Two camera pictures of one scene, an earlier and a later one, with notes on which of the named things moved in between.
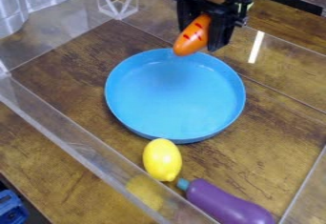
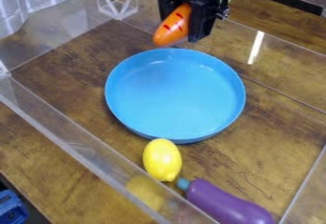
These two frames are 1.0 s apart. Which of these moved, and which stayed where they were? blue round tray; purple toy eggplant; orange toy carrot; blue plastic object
Moved: orange toy carrot
Stayed: purple toy eggplant; blue round tray; blue plastic object
